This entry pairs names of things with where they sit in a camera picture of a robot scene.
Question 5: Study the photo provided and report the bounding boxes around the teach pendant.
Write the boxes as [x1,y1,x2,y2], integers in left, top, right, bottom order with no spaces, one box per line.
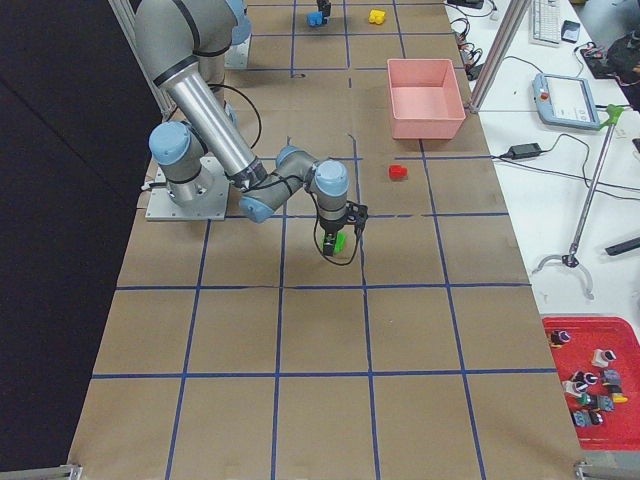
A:
[532,73,600,130]

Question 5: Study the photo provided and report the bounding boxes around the yellow toy block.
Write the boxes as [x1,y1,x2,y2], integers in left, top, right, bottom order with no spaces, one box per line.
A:
[368,9,386,25]

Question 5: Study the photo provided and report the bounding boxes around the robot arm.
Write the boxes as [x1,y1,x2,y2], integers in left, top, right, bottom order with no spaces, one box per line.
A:
[134,1,368,260]

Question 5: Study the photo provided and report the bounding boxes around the red toy block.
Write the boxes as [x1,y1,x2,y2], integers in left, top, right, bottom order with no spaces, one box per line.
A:
[388,164,408,181]

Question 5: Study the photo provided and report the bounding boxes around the pink plastic box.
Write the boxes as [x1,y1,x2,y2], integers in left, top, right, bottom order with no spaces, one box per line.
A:
[387,59,466,140]

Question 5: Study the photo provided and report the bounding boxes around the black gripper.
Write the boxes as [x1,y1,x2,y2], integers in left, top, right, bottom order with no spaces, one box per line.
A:
[318,200,368,256]

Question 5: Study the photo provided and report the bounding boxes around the black power adapter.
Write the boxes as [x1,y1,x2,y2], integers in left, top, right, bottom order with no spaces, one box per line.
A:
[506,143,543,160]

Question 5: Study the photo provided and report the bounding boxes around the blue toy block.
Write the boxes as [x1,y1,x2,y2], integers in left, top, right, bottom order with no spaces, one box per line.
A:
[306,11,325,28]

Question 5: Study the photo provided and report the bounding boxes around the white keyboard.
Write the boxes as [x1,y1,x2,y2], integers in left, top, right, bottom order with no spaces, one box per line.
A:
[529,0,561,47]

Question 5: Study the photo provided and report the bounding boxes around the red parts tray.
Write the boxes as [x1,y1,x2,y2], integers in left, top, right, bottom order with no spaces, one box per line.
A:
[543,316,639,451]

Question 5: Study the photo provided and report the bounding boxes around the green toy block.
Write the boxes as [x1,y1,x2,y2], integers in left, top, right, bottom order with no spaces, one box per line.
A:
[333,232,346,256]

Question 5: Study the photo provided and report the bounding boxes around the metal grabber stick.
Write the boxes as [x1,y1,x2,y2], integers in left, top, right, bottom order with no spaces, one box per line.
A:
[532,104,624,300]

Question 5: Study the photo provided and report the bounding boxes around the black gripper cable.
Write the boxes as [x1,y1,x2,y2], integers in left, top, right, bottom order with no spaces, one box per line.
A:
[313,214,363,267]

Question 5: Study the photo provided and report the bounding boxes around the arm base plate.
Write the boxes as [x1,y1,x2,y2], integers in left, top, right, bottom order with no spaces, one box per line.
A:
[145,155,230,221]
[224,37,251,70]

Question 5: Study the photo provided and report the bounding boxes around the aluminium frame leg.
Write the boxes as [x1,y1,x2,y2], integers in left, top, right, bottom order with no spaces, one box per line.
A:
[468,0,529,113]

